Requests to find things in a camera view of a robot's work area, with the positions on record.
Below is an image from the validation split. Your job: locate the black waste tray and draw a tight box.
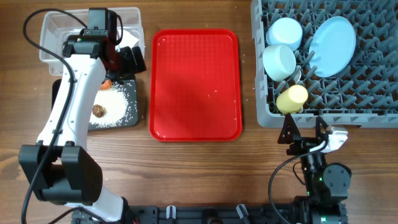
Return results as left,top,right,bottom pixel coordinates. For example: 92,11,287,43
51,77,139,131

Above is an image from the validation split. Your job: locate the grey dishwasher rack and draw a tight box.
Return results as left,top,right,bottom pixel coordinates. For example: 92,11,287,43
251,0,397,128

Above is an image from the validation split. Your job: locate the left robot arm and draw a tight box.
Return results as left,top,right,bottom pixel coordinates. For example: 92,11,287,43
18,7,146,223

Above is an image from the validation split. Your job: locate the clear plastic bin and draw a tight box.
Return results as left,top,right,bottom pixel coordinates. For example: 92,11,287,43
39,7,145,77

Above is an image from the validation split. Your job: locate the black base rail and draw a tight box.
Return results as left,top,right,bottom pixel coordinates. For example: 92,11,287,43
71,203,348,224

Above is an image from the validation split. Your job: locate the white plastic spoon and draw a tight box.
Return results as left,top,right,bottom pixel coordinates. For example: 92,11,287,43
292,69,302,85

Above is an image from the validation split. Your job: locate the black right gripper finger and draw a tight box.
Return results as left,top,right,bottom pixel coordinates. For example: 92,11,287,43
315,116,329,140
277,113,301,144

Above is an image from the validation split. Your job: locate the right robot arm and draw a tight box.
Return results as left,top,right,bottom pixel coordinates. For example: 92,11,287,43
268,113,352,223

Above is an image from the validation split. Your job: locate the orange carrot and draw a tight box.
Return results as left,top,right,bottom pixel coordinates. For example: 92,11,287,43
99,80,113,90

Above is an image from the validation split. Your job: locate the green bowl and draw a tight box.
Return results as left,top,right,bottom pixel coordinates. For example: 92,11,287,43
262,44,296,82

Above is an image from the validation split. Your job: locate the red plastic tray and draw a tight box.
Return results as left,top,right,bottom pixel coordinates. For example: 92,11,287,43
149,29,243,142

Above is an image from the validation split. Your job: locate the brown food lump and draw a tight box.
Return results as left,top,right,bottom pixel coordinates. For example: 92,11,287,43
92,105,106,118

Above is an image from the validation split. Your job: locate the light blue plate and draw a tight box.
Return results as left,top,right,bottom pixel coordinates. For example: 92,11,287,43
308,16,356,78

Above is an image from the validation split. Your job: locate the light blue bowl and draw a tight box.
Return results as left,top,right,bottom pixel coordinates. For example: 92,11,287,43
266,17,303,51

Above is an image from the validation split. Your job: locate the yellow plastic cup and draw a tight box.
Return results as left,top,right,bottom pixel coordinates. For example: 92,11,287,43
276,85,308,114

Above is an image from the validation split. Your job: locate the white rice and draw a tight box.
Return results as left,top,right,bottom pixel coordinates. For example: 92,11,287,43
90,84,128,129

